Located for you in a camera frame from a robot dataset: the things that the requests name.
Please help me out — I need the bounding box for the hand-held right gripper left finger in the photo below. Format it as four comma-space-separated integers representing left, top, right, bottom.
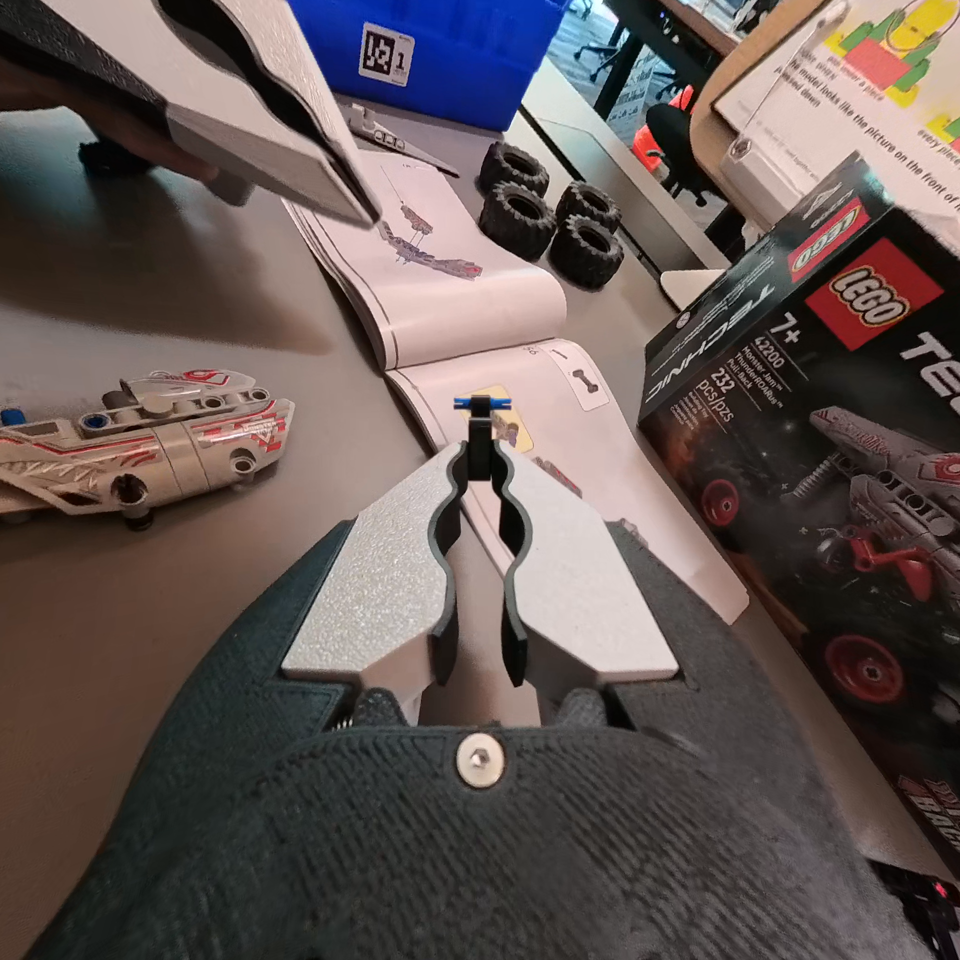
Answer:
281, 441, 470, 726

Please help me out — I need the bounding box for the black office chair base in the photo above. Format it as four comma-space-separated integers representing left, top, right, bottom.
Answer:
573, 0, 655, 84

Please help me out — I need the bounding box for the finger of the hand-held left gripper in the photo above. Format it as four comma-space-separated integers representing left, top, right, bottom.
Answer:
45, 0, 378, 228
160, 0, 381, 222

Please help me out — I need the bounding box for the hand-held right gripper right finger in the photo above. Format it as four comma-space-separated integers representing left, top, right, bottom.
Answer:
490, 435, 681, 726

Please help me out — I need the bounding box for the black toy tire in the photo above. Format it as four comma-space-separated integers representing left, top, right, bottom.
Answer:
479, 182, 558, 262
548, 215, 626, 293
477, 140, 551, 198
556, 180, 623, 234

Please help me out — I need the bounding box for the silver red toy brick model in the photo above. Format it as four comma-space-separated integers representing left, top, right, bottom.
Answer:
0, 367, 297, 533

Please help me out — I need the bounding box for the orange vest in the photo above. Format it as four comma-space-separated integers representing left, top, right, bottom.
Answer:
632, 84, 696, 175

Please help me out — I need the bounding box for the white sign holder base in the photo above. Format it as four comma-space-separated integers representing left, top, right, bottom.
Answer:
720, 135, 820, 228

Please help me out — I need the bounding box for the black framed table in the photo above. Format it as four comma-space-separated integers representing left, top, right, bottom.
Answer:
596, 0, 760, 115

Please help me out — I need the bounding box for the black office chair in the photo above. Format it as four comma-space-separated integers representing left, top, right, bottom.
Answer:
643, 101, 723, 209

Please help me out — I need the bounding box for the person's left hand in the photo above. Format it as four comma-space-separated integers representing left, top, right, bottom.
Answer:
0, 61, 220, 183

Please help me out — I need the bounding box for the grey wedge brick panel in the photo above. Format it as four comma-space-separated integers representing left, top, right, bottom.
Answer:
346, 103, 461, 178

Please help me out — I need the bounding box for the black device red light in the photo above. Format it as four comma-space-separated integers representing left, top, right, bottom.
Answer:
868, 861, 960, 933

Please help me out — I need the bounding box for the blue plastic bin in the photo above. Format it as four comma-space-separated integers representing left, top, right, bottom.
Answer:
288, 0, 576, 133

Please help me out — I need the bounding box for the white curved stand foot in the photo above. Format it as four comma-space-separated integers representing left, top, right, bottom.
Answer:
659, 267, 730, 309

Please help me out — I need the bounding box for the printed instruction sign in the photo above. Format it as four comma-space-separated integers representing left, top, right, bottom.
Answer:
712, 0, 960, 220

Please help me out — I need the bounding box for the black toy truck box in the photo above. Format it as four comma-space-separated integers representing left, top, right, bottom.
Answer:
636, 150, 960, 861

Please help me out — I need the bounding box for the black brick beam blue pin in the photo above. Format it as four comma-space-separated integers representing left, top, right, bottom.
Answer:
453, 395, 514, 486

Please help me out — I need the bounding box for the open instruction booklet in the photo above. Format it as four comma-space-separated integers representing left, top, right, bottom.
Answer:
281, 146, 751, 627

